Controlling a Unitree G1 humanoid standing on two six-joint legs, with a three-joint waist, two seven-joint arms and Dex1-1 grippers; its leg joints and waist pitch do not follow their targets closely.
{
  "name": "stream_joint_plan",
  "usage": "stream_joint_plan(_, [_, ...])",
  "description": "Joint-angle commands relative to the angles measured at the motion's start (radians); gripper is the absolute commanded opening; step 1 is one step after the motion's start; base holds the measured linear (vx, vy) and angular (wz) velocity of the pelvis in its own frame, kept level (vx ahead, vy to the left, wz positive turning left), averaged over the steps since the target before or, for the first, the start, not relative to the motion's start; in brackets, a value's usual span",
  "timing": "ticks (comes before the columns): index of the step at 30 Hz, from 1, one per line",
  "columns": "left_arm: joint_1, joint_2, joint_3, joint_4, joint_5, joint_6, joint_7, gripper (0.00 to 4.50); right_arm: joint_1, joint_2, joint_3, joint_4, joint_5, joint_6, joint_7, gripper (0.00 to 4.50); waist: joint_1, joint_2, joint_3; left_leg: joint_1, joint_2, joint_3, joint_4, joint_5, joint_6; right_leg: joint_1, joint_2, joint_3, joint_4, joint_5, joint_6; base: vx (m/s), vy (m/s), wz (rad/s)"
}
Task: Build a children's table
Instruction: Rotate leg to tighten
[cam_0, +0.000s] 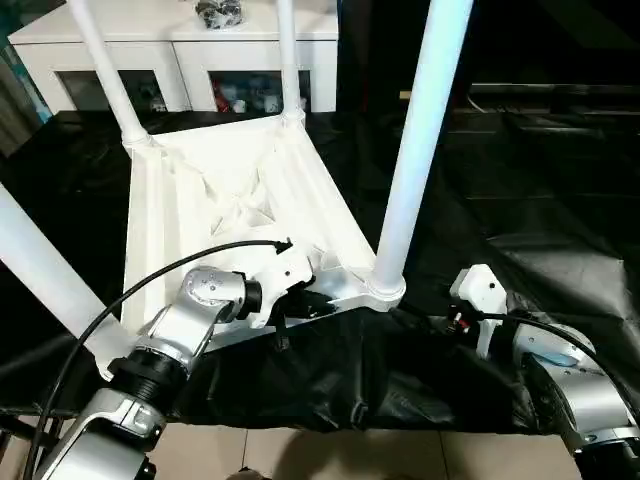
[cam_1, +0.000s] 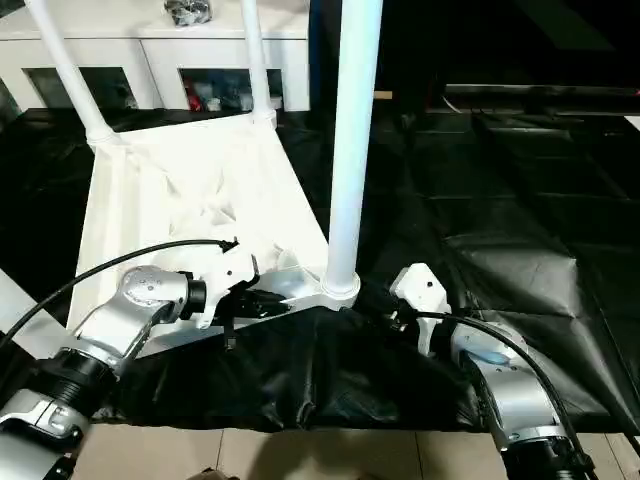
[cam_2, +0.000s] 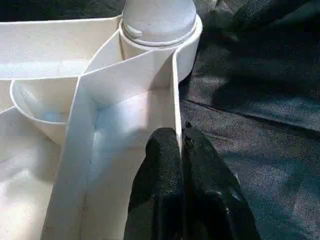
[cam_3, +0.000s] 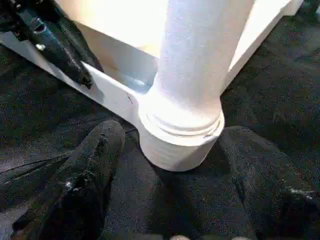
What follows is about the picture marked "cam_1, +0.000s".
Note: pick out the long black metal bar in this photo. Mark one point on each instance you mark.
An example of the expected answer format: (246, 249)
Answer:
(540, 91)

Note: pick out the dark robot body part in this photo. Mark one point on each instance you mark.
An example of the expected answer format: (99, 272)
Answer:
(210, 475)

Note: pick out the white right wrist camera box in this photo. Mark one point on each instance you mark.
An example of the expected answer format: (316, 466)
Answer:
(420, 290)

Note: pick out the black work mat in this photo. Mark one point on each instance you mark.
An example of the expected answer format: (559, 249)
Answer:
(350, 370)

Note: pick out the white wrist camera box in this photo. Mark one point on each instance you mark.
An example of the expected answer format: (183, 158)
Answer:
(225, 280)
(420, 290)

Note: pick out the white jar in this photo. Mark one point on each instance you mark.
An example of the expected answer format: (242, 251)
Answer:
(276, 102)
(213, 104)

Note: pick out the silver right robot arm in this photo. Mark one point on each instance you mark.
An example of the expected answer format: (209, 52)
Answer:
(510, 380)

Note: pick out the white cabinet with glass doors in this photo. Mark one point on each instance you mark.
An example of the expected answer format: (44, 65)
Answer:
(150, 45)

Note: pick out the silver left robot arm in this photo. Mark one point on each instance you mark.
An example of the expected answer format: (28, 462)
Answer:
(115, 320)

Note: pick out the white flat sheet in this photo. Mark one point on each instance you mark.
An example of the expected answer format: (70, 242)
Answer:
(635, 122)

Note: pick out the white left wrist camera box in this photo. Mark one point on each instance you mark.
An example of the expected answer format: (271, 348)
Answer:
(225, 280)

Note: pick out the red bottle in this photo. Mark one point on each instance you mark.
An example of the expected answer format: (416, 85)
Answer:
(193, 97)

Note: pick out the white plastic table top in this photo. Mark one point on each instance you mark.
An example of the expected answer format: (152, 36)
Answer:
(200, 200)

